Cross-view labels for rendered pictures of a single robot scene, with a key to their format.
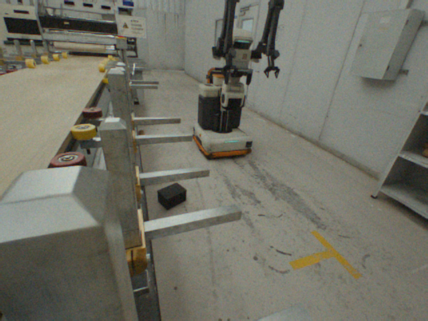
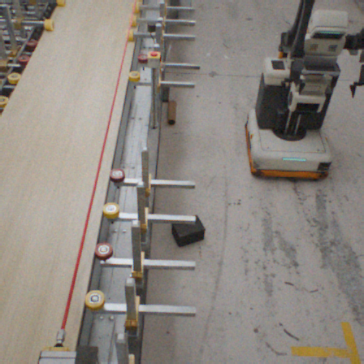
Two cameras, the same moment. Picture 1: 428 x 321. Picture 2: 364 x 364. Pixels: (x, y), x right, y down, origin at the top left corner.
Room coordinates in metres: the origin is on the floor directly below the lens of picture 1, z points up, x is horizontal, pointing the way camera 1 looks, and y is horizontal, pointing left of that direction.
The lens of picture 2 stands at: (-0.53, -0.36, 2.53)
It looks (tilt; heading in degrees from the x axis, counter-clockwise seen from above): 44 degrees down; 21
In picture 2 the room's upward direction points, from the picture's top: 4 degrees clockwise
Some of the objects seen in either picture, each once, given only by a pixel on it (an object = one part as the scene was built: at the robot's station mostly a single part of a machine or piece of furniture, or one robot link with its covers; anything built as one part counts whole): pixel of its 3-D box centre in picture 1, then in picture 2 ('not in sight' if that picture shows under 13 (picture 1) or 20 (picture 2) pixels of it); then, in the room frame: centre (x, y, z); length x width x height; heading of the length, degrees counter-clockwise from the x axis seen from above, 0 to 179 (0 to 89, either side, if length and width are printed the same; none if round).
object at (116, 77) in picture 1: (128, 160); (136, 257); (0.52, 0.25, 0.90); 0.04 x 0.04 x 0.48; 23
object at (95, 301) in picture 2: not in sight; (96, 305); (0.27, 0.31, 0.85); 0.08 x 0.08 x 0.11
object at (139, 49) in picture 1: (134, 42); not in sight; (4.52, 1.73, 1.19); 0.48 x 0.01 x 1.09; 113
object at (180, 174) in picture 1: (146, 179); (148, 264); (0.57, 0.22, 0.80); 0.43 x 0.03 x 0.04; 113
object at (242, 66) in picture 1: (238, 73); (317, 71); (2.35, -0.16, 0.99); 0.28 x 0.16 x 0.22; 112
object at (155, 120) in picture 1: (138, 121); (154, 184); (1.03, 0.41, 0.84); 0.43 x 0.03 x 0.04; 113
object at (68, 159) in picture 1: (72, 174); (104, 256); (0.50, 0.40, 0.85); 0.08 x 0.08 x 0.11
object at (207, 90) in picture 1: (221, 104); (295, 93); (2.70, -0.02, 0.59); 0.55 x 0.34 x 0.83; 112
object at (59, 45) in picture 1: (93, 47); not in sight; (4.33, 2.43, 1.05); 1.43 x 0.12 x 0.12; 113
